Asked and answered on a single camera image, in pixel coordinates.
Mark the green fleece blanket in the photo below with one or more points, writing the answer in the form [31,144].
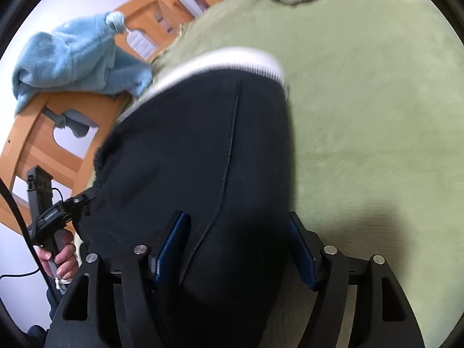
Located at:
[362,116]

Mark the person's left hand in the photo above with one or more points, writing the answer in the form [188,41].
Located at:
[65,257]

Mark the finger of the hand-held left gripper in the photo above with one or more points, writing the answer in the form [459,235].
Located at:
[82,202]

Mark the black pants with white stripe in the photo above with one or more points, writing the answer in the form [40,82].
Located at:
[188,152]

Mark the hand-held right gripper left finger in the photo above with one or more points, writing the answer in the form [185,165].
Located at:
[172,250]

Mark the light blue fleece garment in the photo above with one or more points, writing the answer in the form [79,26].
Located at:
[72,58]

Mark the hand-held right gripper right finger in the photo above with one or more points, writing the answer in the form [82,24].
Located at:
[303,253]

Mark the wooden bed frame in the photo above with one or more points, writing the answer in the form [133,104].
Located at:
[40,141]

